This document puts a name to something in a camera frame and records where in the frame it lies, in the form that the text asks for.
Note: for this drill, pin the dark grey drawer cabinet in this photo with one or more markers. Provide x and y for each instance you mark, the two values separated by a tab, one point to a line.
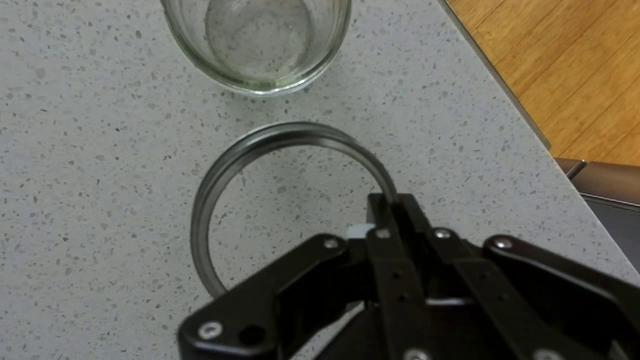
603	200

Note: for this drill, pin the clear glass jar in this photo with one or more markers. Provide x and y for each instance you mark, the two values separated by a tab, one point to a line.
257	40

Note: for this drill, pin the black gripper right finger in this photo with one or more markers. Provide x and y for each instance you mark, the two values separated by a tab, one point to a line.
532	293

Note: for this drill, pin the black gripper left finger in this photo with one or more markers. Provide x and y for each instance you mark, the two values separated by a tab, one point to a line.
301	293

